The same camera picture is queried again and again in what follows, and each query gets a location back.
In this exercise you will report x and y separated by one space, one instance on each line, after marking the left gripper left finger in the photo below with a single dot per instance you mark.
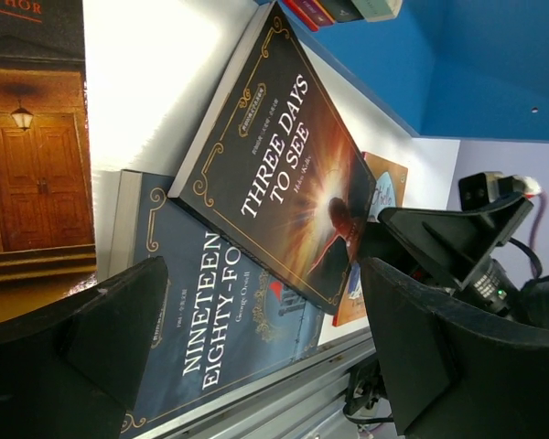
72 369

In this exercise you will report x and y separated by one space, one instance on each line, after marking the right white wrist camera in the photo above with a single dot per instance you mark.
479 190

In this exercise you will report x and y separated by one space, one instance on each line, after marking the yellow teal paperback book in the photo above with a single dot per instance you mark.
345 11

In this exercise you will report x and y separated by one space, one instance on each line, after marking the aluminium mounting rail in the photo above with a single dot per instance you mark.
289 403

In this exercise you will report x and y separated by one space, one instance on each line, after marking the Three Days to See book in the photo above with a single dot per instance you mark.
274 169

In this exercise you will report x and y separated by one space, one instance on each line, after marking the blue and yellow bookshelf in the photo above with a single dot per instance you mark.
450 69

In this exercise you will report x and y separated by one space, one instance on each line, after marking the Nineteen Eighty-Four blue book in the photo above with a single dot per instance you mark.
225 321

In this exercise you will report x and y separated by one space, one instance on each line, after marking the dark door cover book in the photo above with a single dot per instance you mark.
47 244

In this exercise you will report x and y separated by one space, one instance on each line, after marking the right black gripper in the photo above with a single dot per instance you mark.
452 245

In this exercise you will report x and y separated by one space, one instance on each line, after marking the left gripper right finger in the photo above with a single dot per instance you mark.
450 369

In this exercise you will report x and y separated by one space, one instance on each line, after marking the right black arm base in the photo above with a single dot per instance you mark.
365 388

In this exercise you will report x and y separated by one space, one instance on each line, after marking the orange Othello book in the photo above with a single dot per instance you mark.
389 192

